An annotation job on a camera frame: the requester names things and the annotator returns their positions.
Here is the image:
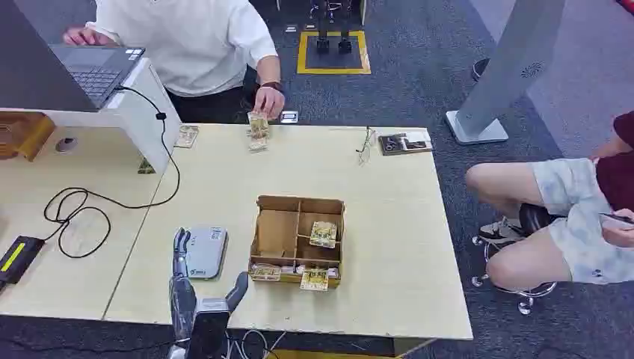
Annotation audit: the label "dark photo booklet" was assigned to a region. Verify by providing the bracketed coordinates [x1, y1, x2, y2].
[378, 130, 434, 156]

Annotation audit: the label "yellow printed card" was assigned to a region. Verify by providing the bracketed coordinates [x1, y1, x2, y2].
[299, 269, 330, 292]
[309, 221, 338, 249]
[250, 263, 283, 283]

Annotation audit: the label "white desk riser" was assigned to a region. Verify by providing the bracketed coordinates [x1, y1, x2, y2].
[0, 58, 182, 175]

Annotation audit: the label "dark smartphone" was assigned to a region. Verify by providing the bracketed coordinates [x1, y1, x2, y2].
[597, 212, 634, 232]

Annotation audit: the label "wooden card box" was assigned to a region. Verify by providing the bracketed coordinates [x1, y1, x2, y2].
[249, 194, 346, 290]

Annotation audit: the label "grey slanted pillar stand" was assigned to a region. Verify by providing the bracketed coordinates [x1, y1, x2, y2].
[445, 0, 567, 146]

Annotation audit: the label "thin wire eyeglasses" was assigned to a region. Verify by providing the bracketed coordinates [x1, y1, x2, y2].
[354, 126, 378, 166]

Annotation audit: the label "robot cables under table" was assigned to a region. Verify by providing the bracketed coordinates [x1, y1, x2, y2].
[224, 328, 287, 359]

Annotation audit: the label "person's right hand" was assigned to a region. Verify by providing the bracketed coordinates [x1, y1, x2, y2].
[62, 25, 116, 48]

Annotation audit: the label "seated person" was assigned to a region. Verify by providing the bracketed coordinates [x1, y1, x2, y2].
[464, 111, 634, 292]

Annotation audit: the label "person in white shirt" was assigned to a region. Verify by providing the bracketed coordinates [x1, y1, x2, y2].
[84, 0, 280, 125]

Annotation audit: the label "black shoe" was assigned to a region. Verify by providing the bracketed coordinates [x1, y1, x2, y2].
[517, 203, 563, 237]

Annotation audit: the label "black round floor base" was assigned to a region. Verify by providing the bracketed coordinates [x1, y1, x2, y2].
[471, 58, 491, 83]

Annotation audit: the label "white sneaker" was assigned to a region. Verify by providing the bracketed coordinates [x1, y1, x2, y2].
[478, 216, 524, 245]

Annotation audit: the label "person's left hand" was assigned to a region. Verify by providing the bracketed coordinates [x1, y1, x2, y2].
[252, 87, 286, 121]

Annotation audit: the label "chrome wheeled stool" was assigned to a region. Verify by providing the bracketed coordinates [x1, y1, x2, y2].
[470, 235, 558, 316]

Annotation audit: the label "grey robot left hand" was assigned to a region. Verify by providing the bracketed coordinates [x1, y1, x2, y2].
[168, 227, 250, 344]

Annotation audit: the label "seated person's hand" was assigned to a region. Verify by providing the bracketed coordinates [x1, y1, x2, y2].
[600, 208, 634, 249]

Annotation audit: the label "dark grey laptop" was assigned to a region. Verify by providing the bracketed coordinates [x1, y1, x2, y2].
[0, 0, 147, 114]

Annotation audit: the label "black power brick yellow label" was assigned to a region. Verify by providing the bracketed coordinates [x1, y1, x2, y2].
[0, 236, 46, 294]

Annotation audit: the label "black standing robot legs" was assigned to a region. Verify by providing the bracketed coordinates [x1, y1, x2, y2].
[309, 0, 356, 55]

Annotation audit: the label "row of upright cards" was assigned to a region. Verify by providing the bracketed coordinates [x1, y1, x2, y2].
[281, 265, 341, 280]

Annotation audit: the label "black power cable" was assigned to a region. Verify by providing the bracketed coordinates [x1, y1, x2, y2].
[43, 85, 182, 260]

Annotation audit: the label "brown wooden tray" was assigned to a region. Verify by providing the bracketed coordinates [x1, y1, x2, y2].
[0, 111, 57, 162]

